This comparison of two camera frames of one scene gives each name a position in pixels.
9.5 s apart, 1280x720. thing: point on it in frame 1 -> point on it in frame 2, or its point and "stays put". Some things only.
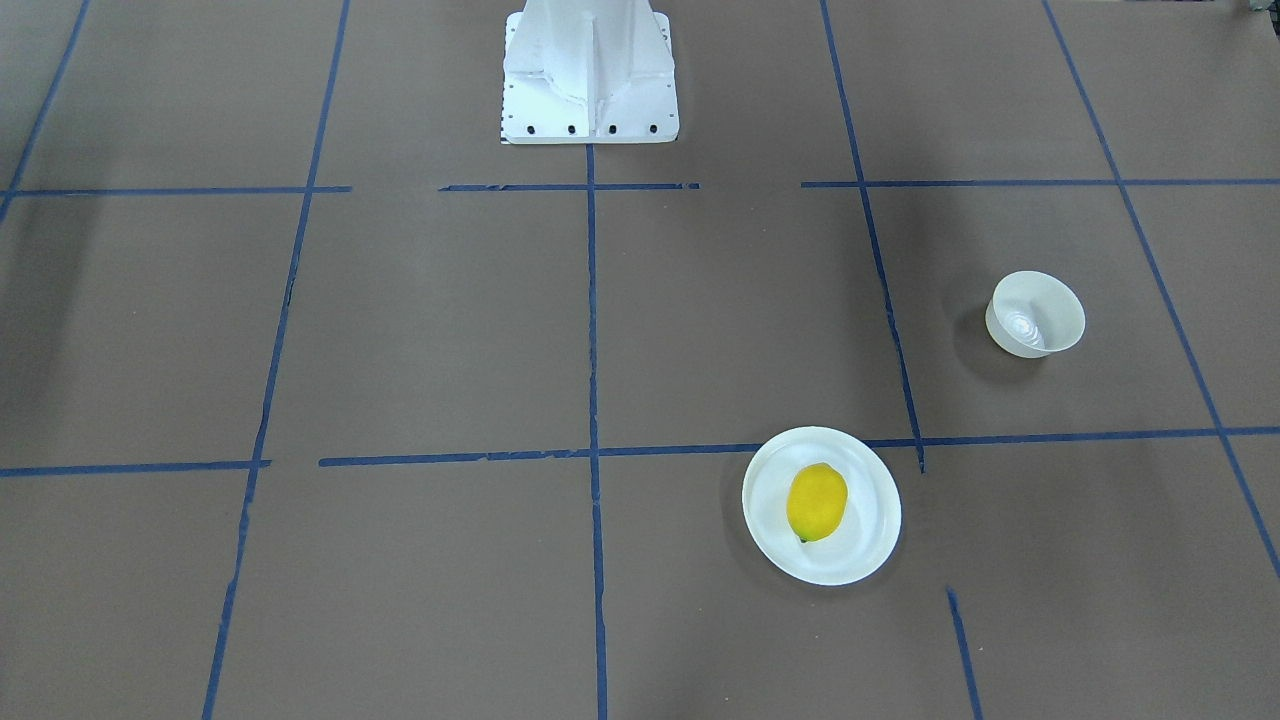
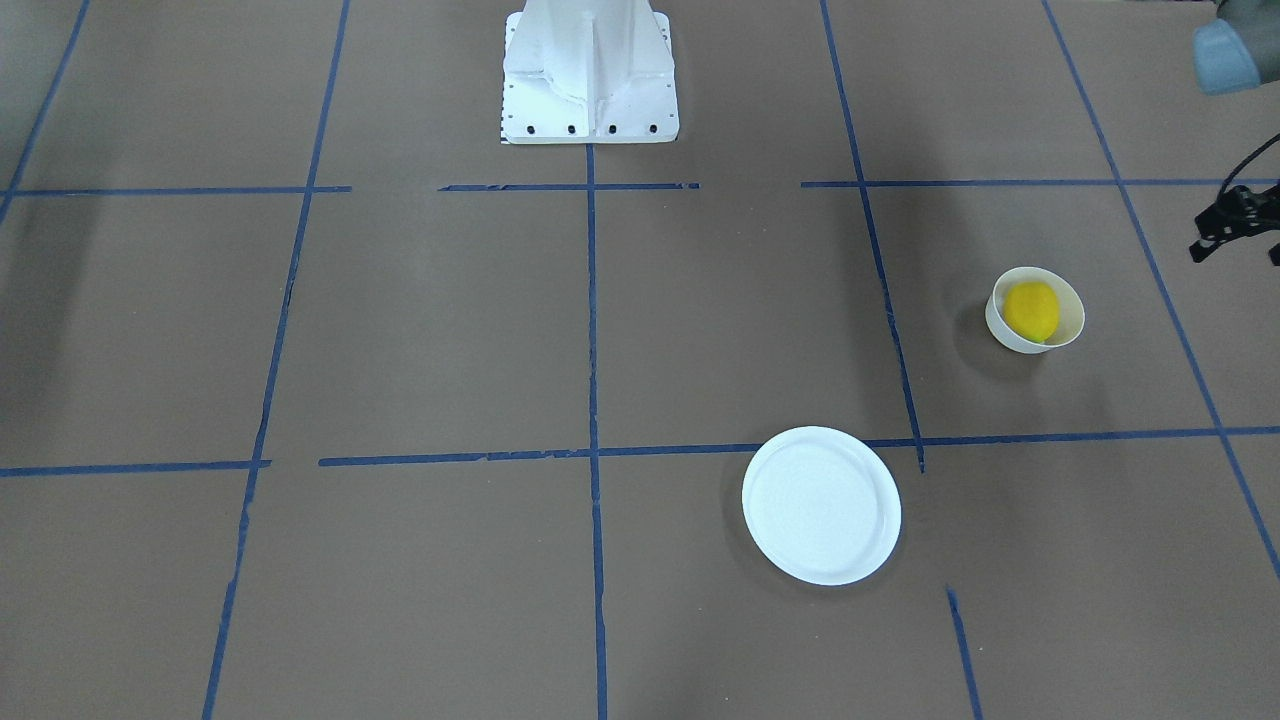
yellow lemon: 816,501 -> 1031,310
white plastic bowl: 1032,314 stays put
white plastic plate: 870,524 stays put
